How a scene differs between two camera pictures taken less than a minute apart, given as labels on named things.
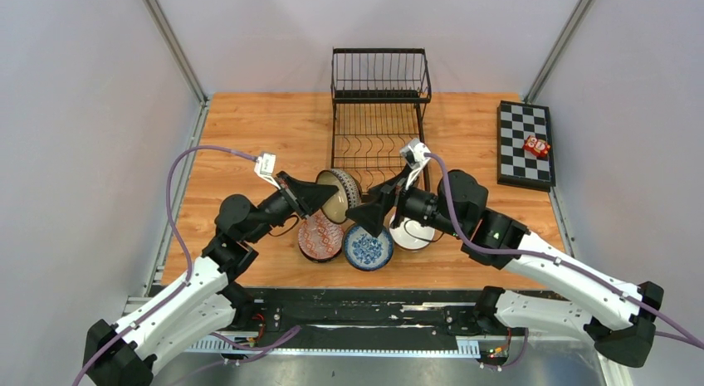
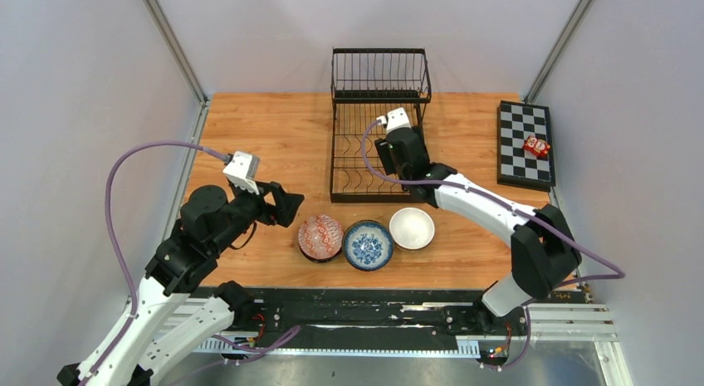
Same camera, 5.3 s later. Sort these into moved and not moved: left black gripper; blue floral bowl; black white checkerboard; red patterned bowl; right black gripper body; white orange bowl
Moved: right black gripper body; left black gripper
Not moved: blue floral bowl; red patterned bowl; black white checkerboard; white orange bowl
